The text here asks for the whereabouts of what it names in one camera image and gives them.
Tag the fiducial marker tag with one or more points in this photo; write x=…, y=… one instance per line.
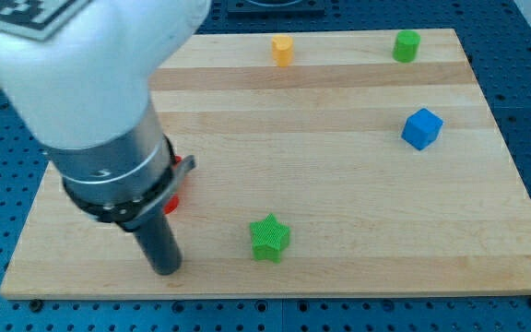
x=37, y=19

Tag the red block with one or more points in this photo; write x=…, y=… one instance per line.
x=174, y=201

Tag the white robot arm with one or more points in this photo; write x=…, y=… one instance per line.
x=77, y=74

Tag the green star block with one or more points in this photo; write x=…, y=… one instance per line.
x=269, y=239

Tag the wooden board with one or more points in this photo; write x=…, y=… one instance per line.
x=318, y=144

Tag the blue cube block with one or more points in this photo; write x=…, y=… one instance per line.
x=422, y=128

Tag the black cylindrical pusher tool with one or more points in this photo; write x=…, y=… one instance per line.
x=157, y=241

